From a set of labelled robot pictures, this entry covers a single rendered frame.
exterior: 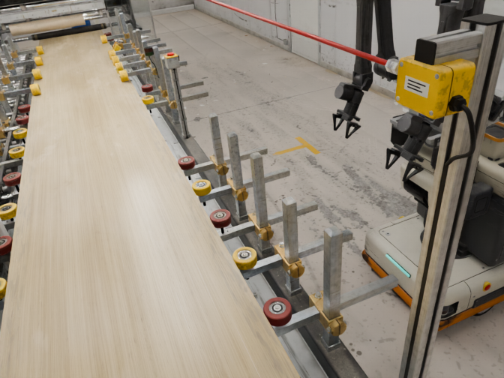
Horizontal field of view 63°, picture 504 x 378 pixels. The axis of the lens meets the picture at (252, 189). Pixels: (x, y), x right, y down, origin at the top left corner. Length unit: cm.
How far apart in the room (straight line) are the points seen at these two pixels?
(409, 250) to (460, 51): 189
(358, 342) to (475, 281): 64
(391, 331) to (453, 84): 192
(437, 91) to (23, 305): 130
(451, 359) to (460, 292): 32
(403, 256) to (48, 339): 170
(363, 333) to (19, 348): 160
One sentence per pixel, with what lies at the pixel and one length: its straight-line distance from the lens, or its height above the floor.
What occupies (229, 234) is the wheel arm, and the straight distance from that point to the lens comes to 161.
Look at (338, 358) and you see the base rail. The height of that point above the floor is 70.
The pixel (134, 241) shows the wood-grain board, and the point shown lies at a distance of 155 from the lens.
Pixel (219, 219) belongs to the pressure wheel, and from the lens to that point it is 154.
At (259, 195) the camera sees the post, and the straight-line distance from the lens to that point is 151.
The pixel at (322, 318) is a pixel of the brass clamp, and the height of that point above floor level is 83.
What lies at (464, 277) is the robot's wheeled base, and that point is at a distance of 231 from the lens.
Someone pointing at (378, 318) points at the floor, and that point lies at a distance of 239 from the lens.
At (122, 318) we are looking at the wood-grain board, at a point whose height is 90.
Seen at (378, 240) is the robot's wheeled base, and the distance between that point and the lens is 243.
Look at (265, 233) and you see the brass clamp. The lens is 159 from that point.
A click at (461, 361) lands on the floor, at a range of 233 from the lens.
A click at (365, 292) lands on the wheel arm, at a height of 83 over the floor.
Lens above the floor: 182
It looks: 33 degrees down
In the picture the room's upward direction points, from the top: 6 degrees counter-clockwise
